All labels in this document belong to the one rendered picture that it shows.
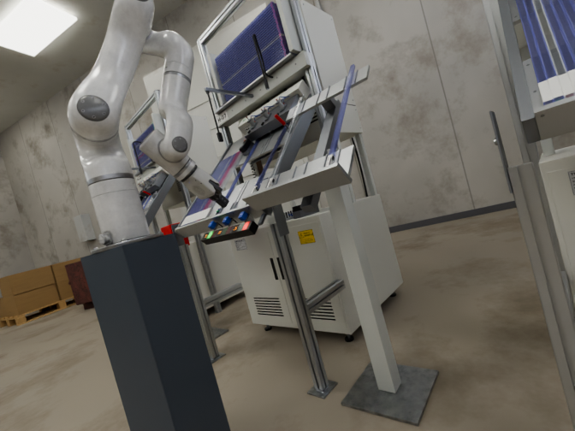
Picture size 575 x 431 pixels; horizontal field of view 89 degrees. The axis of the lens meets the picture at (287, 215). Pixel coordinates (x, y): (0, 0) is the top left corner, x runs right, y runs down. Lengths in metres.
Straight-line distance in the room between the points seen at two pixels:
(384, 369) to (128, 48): 1.28
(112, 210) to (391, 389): 1.01
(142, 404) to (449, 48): 4.27
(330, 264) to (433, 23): 3.62
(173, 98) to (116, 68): 0.16
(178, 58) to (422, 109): 3.42
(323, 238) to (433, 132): 3.02
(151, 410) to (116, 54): 1.00
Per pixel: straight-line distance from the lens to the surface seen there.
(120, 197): 0.92
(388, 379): 1.14
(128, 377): 1.00
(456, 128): 4.16
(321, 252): 1.34
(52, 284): 6.92
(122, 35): 1.12
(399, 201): 4.11
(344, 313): 1.40
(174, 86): 1.08
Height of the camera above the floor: 0.68
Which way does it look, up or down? 1 degrees down
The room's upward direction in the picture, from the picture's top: 15 degrees counter-clockwise
